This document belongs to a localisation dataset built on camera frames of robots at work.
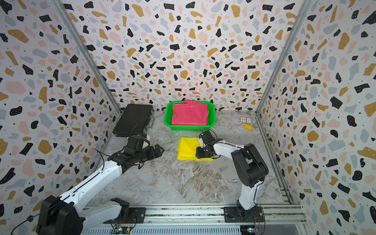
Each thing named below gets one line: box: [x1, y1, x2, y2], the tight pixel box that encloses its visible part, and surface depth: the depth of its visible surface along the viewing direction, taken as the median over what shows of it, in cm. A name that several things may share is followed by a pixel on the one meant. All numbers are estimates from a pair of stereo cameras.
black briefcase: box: [112, 103, 155, 137], surface depth 115 cm
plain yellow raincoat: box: [177, 137, 214, 162], surface depth 101 cm
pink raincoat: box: [171, 99, 209, 126], surface depth 110 cm
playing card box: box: [239, 117, 252, 125], surface depth 118 cm
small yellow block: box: [243, 123, 254, 131], surface depth 115 cm
